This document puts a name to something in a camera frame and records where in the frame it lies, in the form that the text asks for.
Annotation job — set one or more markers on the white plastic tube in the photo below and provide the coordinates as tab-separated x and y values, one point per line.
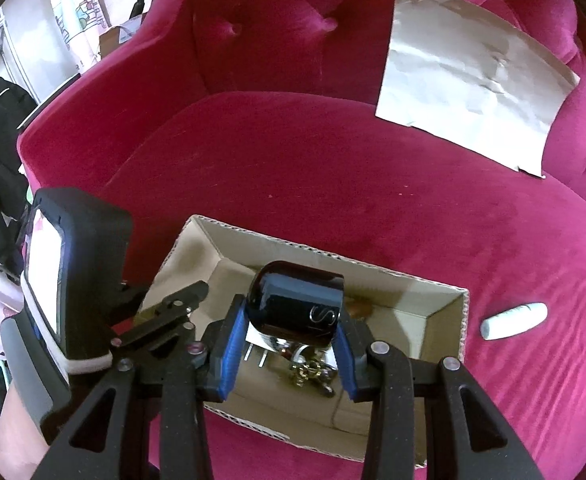
513	320

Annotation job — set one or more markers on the large white charger plug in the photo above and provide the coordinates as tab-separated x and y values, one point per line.
253	337

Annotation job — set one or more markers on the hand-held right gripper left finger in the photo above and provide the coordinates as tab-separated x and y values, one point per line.
230	360

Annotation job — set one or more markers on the cartoon print curtain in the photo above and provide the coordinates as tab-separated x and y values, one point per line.
78	15

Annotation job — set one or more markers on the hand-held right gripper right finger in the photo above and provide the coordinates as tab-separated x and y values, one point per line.
348	365

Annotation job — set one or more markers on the person's left forearm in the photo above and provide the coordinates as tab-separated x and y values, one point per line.
10	432

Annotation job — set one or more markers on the black glossy bottle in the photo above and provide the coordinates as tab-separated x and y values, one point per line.
293	305

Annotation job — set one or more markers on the small brown cardboard box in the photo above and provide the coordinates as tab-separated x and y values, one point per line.
115	37

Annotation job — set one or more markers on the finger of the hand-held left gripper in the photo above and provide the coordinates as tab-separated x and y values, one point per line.
158	332
180	300

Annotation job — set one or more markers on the creased white paper sheet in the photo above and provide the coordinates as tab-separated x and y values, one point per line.
463	85

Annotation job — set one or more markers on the brown lipstick tube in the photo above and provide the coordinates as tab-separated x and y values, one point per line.
359	306

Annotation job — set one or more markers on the red velvet tufted armchair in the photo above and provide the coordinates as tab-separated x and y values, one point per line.
323	185

